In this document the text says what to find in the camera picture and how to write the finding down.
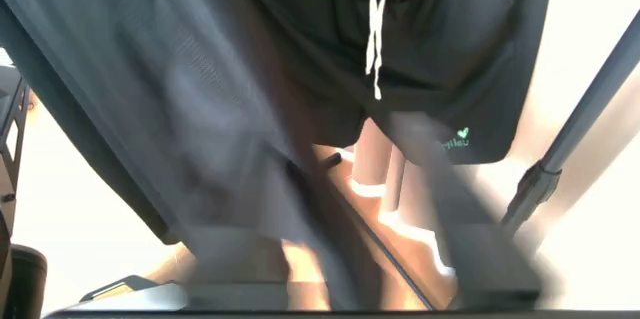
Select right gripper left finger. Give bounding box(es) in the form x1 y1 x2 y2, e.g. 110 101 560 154
186 226 292 311

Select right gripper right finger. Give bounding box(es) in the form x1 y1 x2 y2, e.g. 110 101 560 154
392 111 545 311

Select black garment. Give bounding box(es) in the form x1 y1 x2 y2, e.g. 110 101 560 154
0 0 382 311

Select black shorts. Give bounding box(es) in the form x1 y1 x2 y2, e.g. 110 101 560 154
232 0 558 167

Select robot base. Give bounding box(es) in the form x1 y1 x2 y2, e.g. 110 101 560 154
0 48 189 313

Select black clothes rack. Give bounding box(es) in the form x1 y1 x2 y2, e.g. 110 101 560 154
319 8 640 311

